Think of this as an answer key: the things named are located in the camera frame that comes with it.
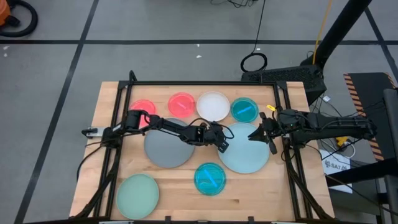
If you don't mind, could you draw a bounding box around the yellow cable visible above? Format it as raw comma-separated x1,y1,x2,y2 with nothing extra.
312,0,333,65

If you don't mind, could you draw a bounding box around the black perforated computer box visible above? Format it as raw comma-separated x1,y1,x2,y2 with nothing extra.
241,64,327,106

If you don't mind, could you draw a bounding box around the white plastic plate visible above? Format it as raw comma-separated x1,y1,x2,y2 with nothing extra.
196,91,231,123

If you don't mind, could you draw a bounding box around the orange vacuum cleaner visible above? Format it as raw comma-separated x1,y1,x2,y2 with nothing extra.
0,0,12,27

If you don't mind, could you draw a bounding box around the black arm base cable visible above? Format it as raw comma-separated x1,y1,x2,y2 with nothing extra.
76,144,106,181

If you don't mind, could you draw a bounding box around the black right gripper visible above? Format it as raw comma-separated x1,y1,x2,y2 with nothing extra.
248,111,292,156

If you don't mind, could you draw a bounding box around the large light blue plate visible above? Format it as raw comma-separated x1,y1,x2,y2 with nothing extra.
217,122,271,175

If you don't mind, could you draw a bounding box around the small teal translucent plate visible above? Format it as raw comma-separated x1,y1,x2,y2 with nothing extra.
230,97,259,123
193,162,227,197

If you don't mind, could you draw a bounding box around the black cable tangle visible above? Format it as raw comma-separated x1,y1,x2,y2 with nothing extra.
211,0,259,9

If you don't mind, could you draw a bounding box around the black slanted pole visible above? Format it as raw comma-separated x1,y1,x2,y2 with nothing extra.
300,0,373,68

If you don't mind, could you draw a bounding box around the large grey plastic plate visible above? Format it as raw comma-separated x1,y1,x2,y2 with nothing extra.
144,117,196,169

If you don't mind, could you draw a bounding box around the black slanted bar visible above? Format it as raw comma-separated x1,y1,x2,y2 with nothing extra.
325,157,398,187

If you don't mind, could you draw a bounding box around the black metal table frame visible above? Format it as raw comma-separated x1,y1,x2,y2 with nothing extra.
70,70,335,224

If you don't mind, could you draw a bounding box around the small red translucent plate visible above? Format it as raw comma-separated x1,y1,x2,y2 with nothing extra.
167,92,197,119
129,99,157,129

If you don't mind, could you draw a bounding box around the white printed paper sheet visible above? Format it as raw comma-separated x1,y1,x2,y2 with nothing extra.
319,149,354,194

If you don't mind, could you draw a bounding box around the black hazard-striped platform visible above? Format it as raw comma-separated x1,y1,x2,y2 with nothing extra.
343,72,398,162

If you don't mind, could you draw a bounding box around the large green plastic plate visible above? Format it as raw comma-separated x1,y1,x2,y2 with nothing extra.
116,173,160,220

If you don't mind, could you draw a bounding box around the black vacuum hose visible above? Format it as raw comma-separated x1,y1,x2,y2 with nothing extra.
0,0,39,38

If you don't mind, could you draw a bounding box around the grey metal post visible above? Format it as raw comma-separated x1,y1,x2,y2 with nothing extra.
382,88,398,224

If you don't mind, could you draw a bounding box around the black looped floor cable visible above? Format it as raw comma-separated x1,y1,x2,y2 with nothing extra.
239,0,269,73

